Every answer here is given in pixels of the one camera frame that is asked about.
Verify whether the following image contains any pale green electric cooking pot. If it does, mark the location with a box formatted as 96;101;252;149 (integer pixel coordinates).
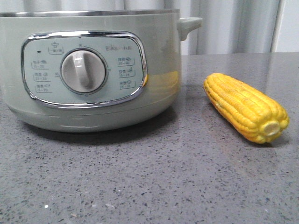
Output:
0;9;202;133

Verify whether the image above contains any yellow corn cob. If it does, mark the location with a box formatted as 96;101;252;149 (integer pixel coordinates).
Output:
203;73;290;144

